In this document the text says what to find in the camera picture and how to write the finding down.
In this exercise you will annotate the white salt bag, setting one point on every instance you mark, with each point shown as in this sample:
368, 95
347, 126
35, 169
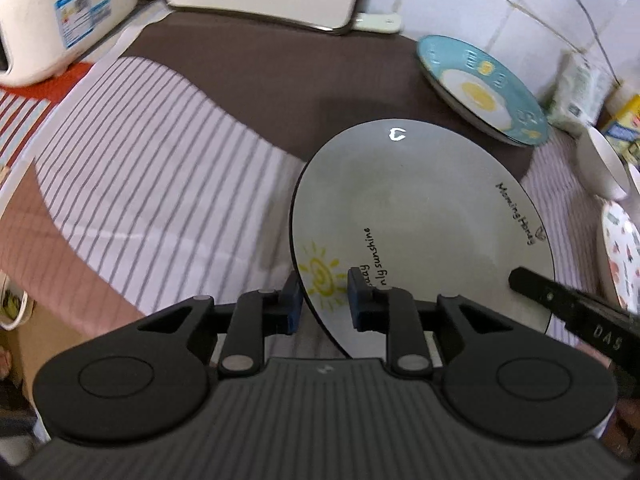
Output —
579, 95

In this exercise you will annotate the white ribbed bowl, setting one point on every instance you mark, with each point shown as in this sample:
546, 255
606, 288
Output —
600, 170

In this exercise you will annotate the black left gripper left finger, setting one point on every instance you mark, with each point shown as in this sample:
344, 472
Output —
256, 315

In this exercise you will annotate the white knife handle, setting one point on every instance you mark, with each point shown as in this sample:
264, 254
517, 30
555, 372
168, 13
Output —
375, 23

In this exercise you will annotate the striped patterned table mat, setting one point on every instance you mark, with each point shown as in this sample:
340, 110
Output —
169, 170

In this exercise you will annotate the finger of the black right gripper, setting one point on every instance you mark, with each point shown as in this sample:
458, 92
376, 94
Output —
611, 330

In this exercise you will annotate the white sunshine plate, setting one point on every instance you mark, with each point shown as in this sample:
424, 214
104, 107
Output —
415, 206

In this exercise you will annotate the teal fried egg plate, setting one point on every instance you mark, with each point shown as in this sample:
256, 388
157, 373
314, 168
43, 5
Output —
482, 91

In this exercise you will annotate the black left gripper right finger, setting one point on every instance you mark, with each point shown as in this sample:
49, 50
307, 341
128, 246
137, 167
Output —
392, 312

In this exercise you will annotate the white patterned plate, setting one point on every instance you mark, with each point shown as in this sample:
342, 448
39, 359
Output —
618, 257

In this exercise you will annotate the white rice cooker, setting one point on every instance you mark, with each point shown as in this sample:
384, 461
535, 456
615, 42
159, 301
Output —
40, 38

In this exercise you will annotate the yellow label cooking wine bottle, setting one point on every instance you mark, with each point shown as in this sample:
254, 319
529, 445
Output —
623, 131

